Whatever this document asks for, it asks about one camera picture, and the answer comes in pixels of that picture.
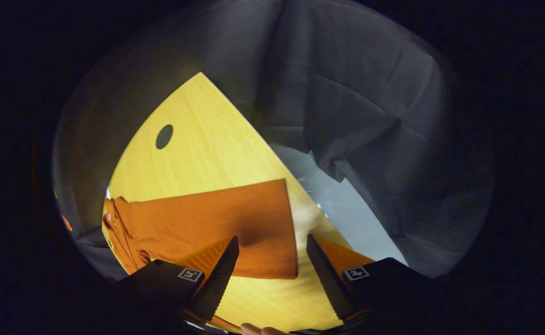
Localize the black backdrop cloth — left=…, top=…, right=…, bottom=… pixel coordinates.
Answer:
left=52, top=0, right=494, bottom=280

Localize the orange button-up shirt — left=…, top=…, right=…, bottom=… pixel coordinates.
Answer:
left=101, top=179, right=299, bottom=280

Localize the black table cable grommet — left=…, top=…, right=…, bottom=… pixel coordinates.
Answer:
left=155, top=124, right=174, bottom=150

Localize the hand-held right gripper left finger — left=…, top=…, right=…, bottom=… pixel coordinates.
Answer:
left=117, top=236, right=239, bottom=326

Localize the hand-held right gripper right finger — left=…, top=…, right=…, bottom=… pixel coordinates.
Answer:
left=306, top=234, right=424, bottom=326

